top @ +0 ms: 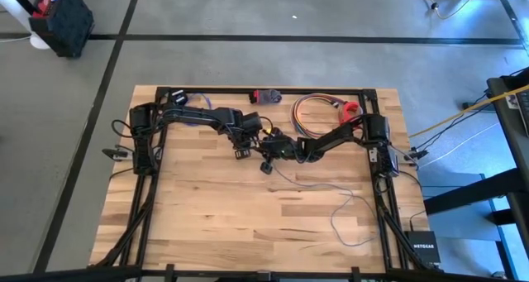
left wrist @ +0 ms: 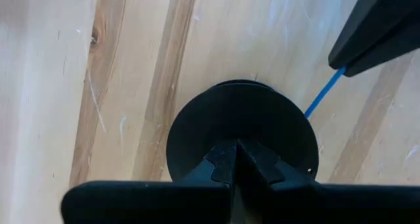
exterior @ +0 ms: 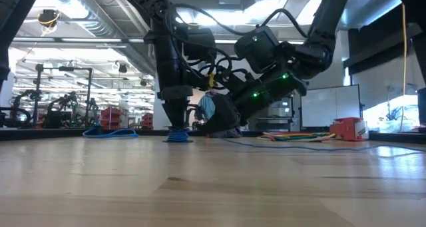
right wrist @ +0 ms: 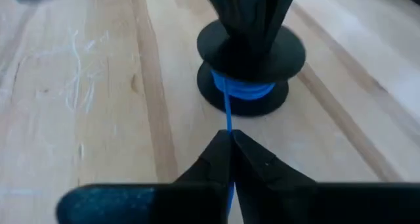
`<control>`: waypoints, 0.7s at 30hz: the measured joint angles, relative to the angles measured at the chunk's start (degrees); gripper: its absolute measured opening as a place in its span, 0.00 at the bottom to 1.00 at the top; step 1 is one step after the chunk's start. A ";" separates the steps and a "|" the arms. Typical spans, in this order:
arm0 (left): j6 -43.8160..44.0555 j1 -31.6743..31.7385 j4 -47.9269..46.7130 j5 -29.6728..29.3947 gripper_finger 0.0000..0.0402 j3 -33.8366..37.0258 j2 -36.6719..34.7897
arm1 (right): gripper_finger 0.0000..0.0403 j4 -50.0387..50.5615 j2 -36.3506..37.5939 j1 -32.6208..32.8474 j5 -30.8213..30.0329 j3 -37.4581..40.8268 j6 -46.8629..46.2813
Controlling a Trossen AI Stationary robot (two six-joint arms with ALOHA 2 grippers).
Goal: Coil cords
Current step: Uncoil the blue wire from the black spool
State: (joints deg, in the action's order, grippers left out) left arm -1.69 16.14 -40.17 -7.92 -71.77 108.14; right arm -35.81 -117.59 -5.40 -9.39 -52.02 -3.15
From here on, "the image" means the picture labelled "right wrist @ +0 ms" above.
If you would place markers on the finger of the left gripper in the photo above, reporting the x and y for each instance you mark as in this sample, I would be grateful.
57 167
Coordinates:
233 10
272 10

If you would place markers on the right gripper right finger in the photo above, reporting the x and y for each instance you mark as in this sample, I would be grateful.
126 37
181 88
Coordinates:
295 204

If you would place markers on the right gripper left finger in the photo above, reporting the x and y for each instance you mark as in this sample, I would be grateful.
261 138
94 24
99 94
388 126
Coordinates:
147 204

